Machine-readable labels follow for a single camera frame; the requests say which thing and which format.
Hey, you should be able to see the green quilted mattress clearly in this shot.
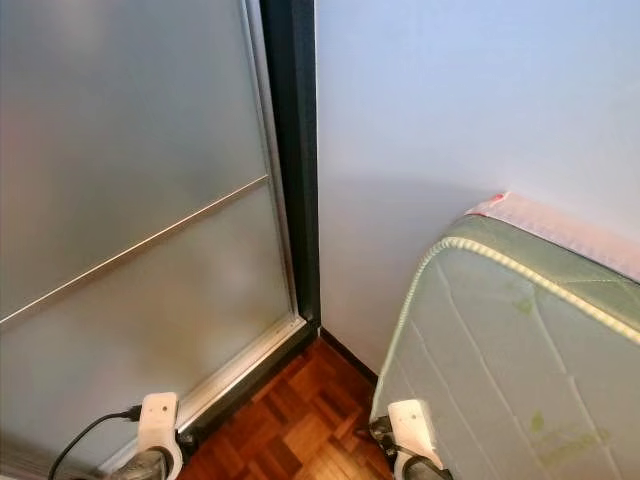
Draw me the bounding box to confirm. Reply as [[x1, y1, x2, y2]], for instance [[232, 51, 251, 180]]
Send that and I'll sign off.
[[370, 213, 640, 480]]

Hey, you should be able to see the dark door frame post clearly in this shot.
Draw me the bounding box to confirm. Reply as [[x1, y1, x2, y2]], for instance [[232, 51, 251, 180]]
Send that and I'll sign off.
[[258, 0, 323, 326]]

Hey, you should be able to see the dark skirting board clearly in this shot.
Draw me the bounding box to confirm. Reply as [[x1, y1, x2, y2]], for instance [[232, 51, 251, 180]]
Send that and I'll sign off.
[[320, 328, 381, 383]]

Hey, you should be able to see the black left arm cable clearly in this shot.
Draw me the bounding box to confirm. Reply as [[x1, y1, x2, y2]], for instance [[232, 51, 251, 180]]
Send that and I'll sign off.
[[48, 405, 143, 480]]

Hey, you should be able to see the frosted glass sliding door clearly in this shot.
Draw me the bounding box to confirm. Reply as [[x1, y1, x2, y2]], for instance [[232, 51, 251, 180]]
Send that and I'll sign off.
[[0, 0, 306, 480]]

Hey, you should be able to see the pink mattress cover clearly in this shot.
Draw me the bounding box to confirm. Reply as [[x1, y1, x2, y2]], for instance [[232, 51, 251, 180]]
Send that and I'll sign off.
[[465, 192, 640, 256]]

